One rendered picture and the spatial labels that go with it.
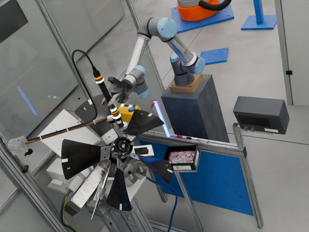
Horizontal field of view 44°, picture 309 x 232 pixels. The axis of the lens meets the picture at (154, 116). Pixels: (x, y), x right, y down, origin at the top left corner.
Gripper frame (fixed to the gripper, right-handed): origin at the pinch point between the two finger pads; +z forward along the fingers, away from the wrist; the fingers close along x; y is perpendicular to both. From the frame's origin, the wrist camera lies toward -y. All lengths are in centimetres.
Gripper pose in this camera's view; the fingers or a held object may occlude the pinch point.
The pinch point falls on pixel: (105, 102)
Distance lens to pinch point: 212.3
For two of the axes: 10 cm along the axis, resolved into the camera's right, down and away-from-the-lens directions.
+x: -8.1, -1.3, 5.8
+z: -5.1, 6.4, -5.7
